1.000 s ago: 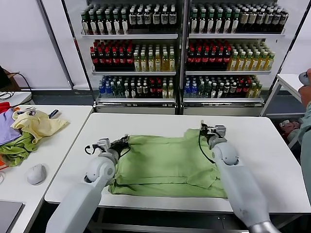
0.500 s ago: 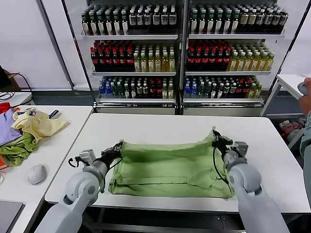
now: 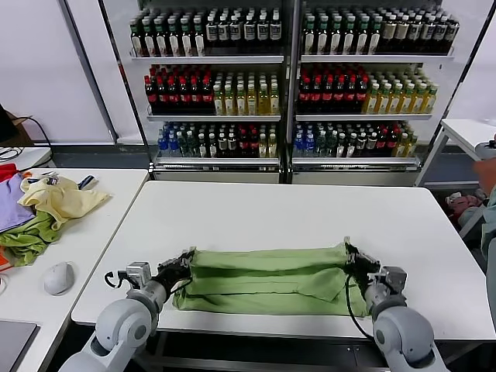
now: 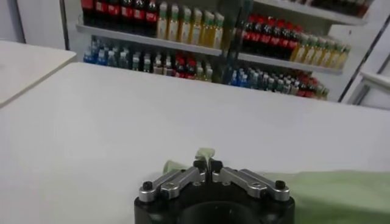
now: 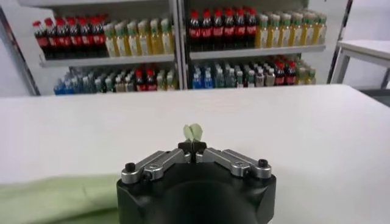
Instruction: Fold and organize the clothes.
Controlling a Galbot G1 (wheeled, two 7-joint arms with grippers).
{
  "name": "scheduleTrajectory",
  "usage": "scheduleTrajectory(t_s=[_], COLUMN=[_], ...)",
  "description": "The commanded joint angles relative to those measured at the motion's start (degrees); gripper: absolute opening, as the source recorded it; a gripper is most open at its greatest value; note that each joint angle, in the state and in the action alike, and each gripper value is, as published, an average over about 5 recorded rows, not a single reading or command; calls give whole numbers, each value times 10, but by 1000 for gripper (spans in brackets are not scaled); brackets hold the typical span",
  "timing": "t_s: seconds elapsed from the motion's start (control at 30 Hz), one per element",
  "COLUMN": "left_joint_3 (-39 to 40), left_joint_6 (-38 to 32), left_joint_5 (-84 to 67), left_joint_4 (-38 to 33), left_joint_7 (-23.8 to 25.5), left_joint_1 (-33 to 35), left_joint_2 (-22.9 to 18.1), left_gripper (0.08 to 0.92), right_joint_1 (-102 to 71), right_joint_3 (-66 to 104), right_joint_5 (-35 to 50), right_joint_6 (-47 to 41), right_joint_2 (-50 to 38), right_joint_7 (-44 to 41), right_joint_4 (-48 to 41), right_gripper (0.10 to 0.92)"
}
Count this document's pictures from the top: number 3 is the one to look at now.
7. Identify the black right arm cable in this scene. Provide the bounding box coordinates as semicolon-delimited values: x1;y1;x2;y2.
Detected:
343;277;375;344

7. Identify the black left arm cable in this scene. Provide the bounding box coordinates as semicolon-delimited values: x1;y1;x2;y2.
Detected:
103;270;129;290

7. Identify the brown cardboard box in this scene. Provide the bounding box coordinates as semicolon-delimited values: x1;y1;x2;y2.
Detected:
7;112;36;146

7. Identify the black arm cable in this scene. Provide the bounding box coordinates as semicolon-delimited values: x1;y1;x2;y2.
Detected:
103;270;129;290
343;277;375;344

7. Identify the pale grey crumpled garment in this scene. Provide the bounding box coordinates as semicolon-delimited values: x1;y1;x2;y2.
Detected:
459;207;485;226

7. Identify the pale yellow shirt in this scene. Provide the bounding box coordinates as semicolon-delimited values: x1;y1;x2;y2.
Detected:
18;174;113;230

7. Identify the person's grey-green sleeved forearm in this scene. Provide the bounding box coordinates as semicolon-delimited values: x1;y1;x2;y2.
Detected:
480;185;496;265

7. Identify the black box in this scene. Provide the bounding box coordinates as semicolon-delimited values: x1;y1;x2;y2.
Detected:
0;103;17;144

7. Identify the white table with legs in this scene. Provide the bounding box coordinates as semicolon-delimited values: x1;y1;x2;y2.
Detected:
414;118;496;241

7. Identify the purple garment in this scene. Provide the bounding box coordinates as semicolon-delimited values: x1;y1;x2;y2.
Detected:
0;173;36;233

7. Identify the pink crumpled garment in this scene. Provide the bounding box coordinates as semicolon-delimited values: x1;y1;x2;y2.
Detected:
451;195;484;213

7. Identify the white drinks shelf unit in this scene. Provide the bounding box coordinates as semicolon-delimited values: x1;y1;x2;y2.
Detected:
290;0;485;187
98;0;295;185

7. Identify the grey handheld controller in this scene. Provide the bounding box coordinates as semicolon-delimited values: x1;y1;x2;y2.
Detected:
475;139;496;162

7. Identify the tan-labelled dark drink bottle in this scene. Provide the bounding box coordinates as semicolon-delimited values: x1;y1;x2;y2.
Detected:
434;15;448;53
408;15;422;53
395;15;409;53
382;15;396;53
421;15;435;53
446;15;460;53

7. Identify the grey computer mouse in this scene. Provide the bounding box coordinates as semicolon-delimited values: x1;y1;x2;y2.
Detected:
43;262;75;296

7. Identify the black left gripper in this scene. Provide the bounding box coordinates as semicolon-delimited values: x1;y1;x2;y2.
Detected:
157;250;197;291

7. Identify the white-labelled dark drink bottle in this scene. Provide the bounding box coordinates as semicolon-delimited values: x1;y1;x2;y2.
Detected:
243;12;257;50
205;12;219;50
256;12;270;50
269;12;282;50
230;12;243;50
218;12;231;50

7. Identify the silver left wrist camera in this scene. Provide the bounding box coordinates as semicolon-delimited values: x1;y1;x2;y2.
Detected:
126;262;152;291

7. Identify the person's hand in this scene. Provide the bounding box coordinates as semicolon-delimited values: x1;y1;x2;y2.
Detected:
474;157;496;194

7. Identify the light green polo shirt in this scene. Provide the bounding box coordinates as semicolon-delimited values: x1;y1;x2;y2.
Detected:
172;239;371;317

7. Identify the green-capped brown tea bottle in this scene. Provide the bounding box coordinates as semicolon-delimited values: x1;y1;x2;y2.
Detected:
155;19;168;58
342;17;356;56
368;17;382;56
315;17;329;56
167;19;181;58
355;17;369;56
302;17;316;56
130;19;143;58
143;19;156;58
181;19;194;57
329;17;343;56
193;19;207;57

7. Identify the grey wall post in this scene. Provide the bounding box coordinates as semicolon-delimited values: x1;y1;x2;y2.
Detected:
61;0;119;144

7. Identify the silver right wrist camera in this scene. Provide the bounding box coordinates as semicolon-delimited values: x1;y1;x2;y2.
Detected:
381;266;408;298

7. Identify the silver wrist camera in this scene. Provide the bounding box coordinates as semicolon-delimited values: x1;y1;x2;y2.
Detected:
381;266;408;298
126;262;152;291

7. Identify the olive green crumpled garment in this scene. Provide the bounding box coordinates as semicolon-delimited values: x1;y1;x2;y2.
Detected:
0;211;63;268

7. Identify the grey laptop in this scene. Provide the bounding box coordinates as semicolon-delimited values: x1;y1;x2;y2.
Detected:
0;319;42;372

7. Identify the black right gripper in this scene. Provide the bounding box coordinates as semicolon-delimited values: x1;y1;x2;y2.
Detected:
343;242;381;290

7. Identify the red garment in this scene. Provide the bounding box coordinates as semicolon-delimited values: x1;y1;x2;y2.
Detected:
0;163;19;183

